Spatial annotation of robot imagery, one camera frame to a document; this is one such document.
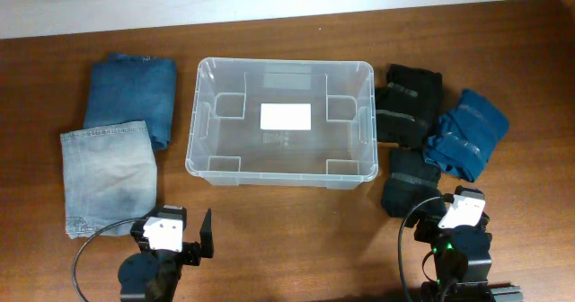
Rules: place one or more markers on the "dark blue jeans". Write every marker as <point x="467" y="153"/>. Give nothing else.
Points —
<point x="126" y="88"/>

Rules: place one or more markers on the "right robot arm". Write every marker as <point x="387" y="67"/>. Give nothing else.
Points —
<point x="460" y="249"/>

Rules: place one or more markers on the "light blue jeans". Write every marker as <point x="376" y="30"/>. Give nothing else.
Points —
<point x="110" y="175"/>

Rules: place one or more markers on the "large black taped garment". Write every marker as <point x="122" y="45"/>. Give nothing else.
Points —
<point x="407" y="106"/>

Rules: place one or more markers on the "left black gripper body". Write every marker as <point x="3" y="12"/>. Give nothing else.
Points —
<point x="190" y="252"/>

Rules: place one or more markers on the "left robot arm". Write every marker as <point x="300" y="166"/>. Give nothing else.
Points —
<point x="152" y="275"/>

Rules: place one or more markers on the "clear plastic storage bin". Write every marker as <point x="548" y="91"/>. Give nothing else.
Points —
<point x="283" y="122"/>

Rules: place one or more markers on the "small black taped garment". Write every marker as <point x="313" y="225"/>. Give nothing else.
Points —
<point x="411" y="180"/>

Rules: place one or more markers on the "teal blue taped garment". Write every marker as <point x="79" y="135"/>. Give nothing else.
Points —
<point x="466" y="136"/>

